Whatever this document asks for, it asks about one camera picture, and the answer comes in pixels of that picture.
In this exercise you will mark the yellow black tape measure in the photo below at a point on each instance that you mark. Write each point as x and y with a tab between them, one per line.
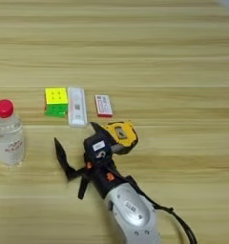
122	135

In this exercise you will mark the yellow green red puzzle cube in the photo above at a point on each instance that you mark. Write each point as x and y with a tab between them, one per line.
56	98

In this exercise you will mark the long white box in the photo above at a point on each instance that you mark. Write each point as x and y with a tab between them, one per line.
77	106

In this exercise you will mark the red and white card box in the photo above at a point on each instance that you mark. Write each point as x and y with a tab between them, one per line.
104	105

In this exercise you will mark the clear water bottle red cap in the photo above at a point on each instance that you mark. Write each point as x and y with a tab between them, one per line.
8	139

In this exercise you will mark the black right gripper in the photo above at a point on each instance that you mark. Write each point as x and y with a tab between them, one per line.
102	178

